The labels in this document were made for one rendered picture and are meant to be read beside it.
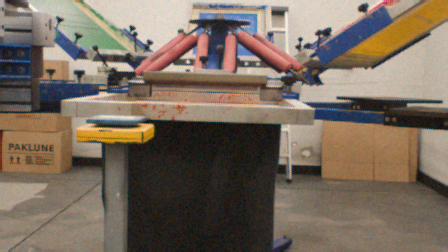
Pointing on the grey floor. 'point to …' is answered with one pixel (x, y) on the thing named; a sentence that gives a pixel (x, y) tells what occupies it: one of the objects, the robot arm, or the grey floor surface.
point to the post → (115, 174)
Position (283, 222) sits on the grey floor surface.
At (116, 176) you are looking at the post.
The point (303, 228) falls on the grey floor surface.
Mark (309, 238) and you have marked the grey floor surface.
